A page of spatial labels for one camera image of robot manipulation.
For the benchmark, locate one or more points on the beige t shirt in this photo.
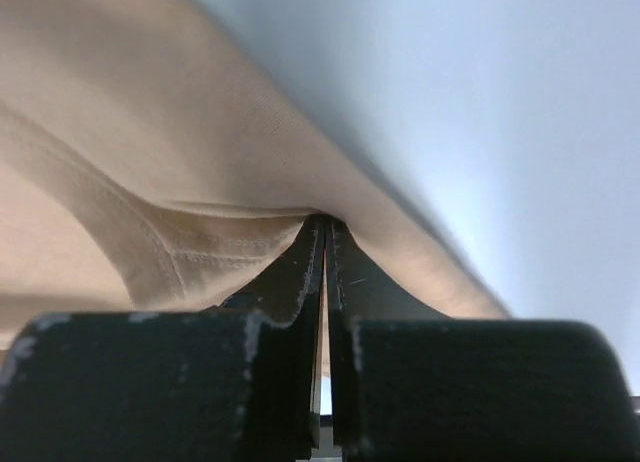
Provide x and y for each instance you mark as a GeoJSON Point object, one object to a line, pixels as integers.
{"type": "Point", "coordinates": [147, 164]}

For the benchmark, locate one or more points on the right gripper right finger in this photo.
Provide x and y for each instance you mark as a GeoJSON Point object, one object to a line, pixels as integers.
{"type": "Point", "coordinates": [409, 384]}

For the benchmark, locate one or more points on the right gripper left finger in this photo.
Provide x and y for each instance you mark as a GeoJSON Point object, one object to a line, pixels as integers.
{"type": "Point", "coordinates": [237, 382]}

